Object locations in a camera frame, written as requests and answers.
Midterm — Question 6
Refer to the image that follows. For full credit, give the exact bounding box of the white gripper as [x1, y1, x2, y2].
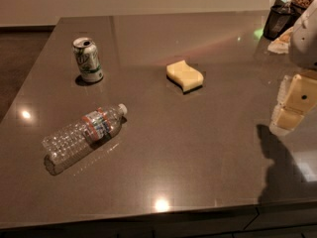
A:
[271, 0, 317, 131]

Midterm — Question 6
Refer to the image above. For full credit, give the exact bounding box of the clear plastic water bottle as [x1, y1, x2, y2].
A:
[42, 104, 128, 169]

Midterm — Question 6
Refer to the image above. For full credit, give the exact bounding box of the white paper napkin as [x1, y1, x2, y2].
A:
[267, 27, 293, 55]

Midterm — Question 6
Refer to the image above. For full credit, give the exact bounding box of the black mesh basket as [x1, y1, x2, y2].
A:
[264, 5, 300, 40]

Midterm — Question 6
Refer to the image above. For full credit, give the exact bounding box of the yellow sponge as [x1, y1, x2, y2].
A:
[166, 60, 204, 92]

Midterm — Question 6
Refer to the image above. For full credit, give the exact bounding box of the green white soda can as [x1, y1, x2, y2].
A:
[72, 37, 103, 83]

